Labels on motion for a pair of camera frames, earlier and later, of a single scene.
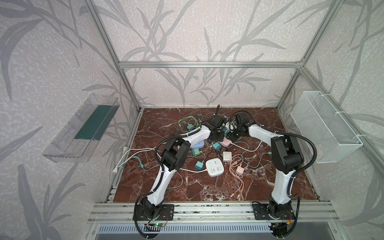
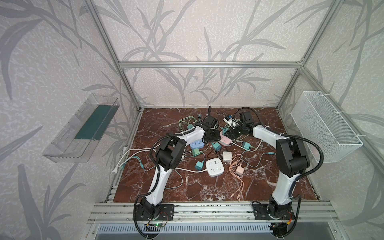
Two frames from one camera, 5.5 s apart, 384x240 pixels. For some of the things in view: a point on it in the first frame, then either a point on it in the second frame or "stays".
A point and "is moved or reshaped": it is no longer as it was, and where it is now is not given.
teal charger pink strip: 226,131 is moved or reshaped
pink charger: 239,170 stays
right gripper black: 233,135 stays
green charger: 195,151 stays
